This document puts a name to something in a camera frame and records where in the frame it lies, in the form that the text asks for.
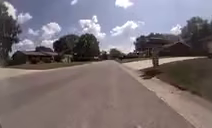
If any pair of round trees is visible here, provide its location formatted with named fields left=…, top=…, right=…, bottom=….
left=52, top=32, right=101, bottom=62

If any grey asphalt road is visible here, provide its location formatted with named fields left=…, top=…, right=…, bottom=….
left=0, top=59, right=195, bottom=128

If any large dark house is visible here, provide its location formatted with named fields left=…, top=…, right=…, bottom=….
left=133, top=35, right=173, bottom=58

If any pale concrete driveway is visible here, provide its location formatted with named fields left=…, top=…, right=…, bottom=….
left=122, top=55, right=208, bottom=71

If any grass strip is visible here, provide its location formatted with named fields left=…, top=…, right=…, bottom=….
left=5, top=60, right=92, bottom=71

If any low house with brown roof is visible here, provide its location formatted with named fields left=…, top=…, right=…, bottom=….
left=11, top=49, right=60, bottom=65

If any dark gabled house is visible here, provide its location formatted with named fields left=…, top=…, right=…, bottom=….
left=159, top=40, right=192, bottom=57

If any pale concrete kerb strip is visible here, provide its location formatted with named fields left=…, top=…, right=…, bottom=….
left=117, top=61, right=212, bottom=128

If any grass lawn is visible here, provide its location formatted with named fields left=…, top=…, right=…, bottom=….
left=139, top=58, right=212, bottom=104

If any group of trees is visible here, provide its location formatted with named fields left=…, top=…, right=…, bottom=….
left=179, top=12, right=212, bottom=54

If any pale building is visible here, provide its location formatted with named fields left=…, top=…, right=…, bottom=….
left=198, top=34, right=212, bottom=58

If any tall tree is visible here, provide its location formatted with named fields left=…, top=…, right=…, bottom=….
left=0, top=0, right=23, bottom=67

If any mailbox on post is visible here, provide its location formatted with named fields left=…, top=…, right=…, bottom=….
left=151, top=55, right=160, bottom=68

